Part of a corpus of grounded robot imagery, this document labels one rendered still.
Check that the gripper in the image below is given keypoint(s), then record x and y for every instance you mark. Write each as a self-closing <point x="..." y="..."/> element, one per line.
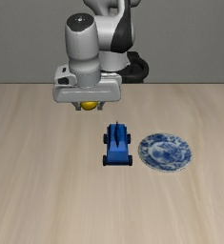
<point x="86" y="93"/>

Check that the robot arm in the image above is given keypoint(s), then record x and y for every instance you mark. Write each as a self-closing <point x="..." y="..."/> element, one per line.
<point x="83" y="41"/>

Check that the yellow lemon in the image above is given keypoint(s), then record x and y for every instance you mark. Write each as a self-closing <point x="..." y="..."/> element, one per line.
<point x="89" y="105"/>

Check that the blue and white patterned plate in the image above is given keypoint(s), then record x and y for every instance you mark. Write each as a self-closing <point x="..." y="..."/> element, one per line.
<point x="165" y="152"/>

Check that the blue toy car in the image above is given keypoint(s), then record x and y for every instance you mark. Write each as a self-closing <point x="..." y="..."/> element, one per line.
<point x="117" y="149"/>

